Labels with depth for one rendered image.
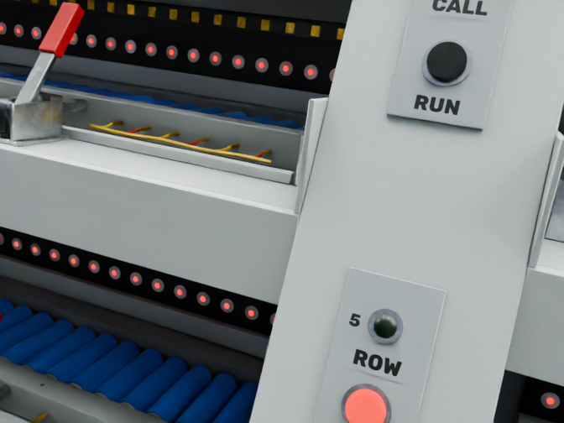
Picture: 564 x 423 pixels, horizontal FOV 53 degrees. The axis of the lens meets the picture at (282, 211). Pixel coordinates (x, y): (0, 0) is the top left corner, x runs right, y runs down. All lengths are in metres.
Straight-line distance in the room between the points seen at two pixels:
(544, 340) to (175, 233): 0.17
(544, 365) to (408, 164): 0.10
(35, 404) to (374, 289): 0.24
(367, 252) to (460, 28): 0.10
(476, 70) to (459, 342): 0.11
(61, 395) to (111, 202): 0.15
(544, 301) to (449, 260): 0.04
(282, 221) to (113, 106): 0.17
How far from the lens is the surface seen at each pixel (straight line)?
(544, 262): 0.25
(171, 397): 0.39
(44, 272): 0.52
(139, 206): 0.28
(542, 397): 0.41
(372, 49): 0.26
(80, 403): 0.38
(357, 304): 0.24
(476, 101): 0.25
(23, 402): 0.41
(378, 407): 0.24
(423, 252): 0.24
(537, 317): 0.25
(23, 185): 0.33
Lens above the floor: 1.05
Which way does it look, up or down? 3 degrees up
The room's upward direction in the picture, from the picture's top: 14 degrees clockwise
